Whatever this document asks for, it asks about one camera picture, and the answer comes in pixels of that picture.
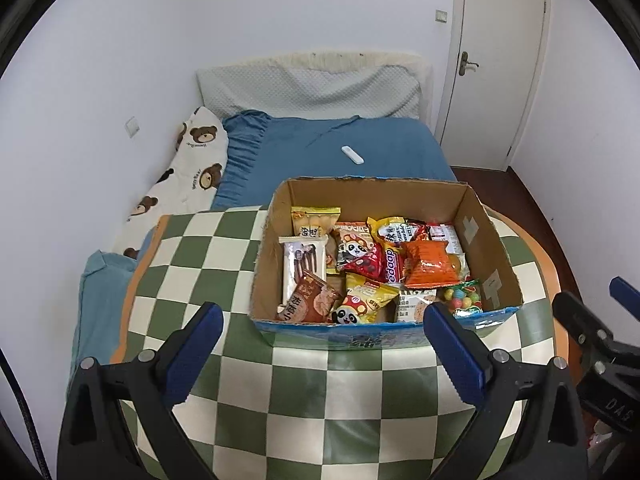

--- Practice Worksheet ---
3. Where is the bear print pillow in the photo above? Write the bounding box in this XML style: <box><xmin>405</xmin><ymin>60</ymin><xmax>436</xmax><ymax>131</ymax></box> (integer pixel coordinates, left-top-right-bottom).
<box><xmin>111</xmin><ymin>106</ymin><xmax>231</xmax><ymax>261</ymax></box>

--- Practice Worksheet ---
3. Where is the red and white snack packet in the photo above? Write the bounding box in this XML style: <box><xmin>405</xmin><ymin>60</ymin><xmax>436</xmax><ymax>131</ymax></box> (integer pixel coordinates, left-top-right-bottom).
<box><xmin>427</xmin><ymin>224</ymin><xmax>464</xmax><ymax>256</ymax></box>

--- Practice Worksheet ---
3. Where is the colourful candy ball packet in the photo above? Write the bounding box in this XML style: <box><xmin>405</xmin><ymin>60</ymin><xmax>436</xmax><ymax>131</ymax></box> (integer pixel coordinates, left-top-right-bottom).
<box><xmin>437</xmin><ymin>282</ymin><xmax>484</xmax><ymax>316</ymax></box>

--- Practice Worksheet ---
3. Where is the white chocolate stick packet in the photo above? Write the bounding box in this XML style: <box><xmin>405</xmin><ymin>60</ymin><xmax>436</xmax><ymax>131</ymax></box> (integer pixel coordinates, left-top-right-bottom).
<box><xmin>278</xmin><ymin>235</ymin><xmax>329</xmax><ymax>311</ymax></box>

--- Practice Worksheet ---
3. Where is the red packet with blue band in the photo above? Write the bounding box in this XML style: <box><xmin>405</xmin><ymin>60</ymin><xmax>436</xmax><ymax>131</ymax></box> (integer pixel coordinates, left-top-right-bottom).
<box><xmin>357</xmin><ymin>242</ymin><xmax>407</xmax><ymax>286</ymax></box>

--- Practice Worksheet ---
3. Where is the cardboard box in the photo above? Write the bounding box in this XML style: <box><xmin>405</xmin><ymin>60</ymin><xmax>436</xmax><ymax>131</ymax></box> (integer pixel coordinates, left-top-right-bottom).
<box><xmin>248</xmin><ymin>176</ymin><xmax>524</xmax><ymax>351</ymax></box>

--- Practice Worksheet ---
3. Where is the light blue cloth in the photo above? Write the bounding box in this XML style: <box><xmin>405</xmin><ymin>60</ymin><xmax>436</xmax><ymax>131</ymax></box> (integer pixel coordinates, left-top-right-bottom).
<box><xmin>70</xmin><ymin>250</ymin><xmax>151</xmax><ymax>376</ymax></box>

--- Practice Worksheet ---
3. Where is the brown cookie packet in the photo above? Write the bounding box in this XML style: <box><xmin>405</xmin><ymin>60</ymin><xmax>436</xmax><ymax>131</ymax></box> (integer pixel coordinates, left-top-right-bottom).
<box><xmin>280</xmin><ymin>271</ymin><xmax>337</xmax><ymax>324</ymax></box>

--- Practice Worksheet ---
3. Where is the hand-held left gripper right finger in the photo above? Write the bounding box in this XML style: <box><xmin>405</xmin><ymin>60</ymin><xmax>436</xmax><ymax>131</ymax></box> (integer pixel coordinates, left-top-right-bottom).
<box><xmin>424</xmin><ymin>301</ymin><xmax>588</xmax><ymax>480</ymax></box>

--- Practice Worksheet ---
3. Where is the white biscuit packet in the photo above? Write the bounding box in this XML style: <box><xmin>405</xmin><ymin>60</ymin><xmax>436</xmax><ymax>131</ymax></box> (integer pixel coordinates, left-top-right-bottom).
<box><xmin>397</xmin><ymin>287</ymin><xmax>438</xmax><ymax>323</ymax></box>

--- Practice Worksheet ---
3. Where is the orange panda snack packet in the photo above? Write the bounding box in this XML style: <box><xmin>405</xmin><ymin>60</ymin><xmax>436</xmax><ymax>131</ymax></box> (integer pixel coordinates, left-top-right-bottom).
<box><xmin>332</xmin><ymin>222</ymin><xmax>375</xmax><ymax>268</ymax></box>

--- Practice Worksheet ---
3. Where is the white quilted pillow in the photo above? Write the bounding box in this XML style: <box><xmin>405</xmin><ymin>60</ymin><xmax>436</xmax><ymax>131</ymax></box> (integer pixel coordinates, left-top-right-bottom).
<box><xmin>195</xmin><ymin>62</ymin><xmax>422</xmax><ymax>121</ymax></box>

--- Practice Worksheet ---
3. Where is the white door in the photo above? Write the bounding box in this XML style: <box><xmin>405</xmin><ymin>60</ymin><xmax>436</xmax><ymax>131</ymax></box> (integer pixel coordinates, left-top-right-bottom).
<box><xmin>435</xmin><ymin>0</ymin><xmax>553</xmax><ymax>171</ymax></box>

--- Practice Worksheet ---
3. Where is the yellow packet with black script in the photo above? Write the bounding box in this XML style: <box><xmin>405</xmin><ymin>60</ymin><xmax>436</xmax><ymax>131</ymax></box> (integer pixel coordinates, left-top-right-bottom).
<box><xmin>367</xmin><ymin>216</ymin><xmax>429</xmax><ymax>244</ymax></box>

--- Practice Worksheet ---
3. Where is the black cable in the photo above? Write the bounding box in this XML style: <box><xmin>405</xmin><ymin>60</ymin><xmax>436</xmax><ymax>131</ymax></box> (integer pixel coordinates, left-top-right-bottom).
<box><xmin>0</xmin><ymin>347</ymin><xmax>53</xmax><ymax>480</ymax></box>

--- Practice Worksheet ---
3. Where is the green checkered tablecloth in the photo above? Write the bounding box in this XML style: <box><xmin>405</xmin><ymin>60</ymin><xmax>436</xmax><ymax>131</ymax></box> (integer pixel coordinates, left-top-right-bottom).
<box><xmin>117</xmin><ymin>205</ymin><xmax>557</xmax><ymax>480</ymax></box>

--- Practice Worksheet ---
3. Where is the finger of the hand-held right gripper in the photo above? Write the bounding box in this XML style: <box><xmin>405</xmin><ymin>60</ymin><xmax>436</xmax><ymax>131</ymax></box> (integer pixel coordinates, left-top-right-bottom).
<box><xmin>552</xmin><ymin>291</ymin><xmax>616</xmax><ymax>356</ymax></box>
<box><xmin>609</xmin><ymin>276</ymin><xmax>640</xmax><ymax>321</ymax></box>

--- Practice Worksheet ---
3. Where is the golden biscuit stick packet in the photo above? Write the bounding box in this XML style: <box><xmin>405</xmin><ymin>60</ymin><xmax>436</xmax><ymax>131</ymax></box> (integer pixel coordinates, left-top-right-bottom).
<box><xmin>291</xmin><ymin>206</ymin><xmax>342</xmax><ymax>241</ymax></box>

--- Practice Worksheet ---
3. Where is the orange chips packet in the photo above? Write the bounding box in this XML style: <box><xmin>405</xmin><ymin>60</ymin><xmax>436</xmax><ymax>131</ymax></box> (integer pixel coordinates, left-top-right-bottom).
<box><xmin>404</xmin><ymin>240</ymin><xmax>461</xmax><ymax>288</ymax></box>

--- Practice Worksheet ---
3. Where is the yellow panda snack packet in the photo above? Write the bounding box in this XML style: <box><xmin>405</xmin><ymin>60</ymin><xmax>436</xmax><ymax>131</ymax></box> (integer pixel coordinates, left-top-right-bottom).
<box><xmin>332</xmin><ymin>274</ymin><xmax>400</xmax><ymax>325</ymax></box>

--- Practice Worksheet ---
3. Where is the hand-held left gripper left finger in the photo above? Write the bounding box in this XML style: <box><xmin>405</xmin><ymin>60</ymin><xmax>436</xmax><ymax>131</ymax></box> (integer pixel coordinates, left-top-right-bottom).
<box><xmin>57</xmin><ymin>301</ymin><xmax>224</xmax><ymax>480</ymax></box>

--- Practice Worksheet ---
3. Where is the cream fuzzy blanket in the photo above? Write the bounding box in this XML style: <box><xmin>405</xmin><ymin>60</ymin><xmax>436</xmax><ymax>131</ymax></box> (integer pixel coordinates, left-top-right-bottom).
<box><xmin>260</xmin><ymin>51</ymin><xmax>432</xmax><ymax>92</ymax></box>

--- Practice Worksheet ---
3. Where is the blue bed sheet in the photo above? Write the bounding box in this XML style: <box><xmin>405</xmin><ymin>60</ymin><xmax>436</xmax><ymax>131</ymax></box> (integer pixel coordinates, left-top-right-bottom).
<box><xmin>210</xmin><ymin>110</ymin><xmax>457</xmax><ymax>211</ymax></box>

